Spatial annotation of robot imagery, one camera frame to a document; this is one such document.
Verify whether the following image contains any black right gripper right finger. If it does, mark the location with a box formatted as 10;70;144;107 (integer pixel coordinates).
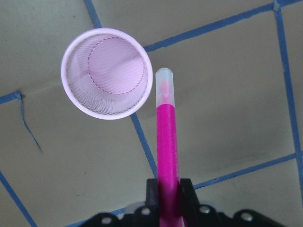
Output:
179;178;200;227

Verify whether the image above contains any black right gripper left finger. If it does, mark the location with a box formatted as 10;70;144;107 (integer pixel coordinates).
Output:
144;178;160;227

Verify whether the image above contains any pink pen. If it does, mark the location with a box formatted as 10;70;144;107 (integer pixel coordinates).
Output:
155;68;183;227

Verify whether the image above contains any pink mesh cup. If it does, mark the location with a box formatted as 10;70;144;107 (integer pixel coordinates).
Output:
61;28;153;120

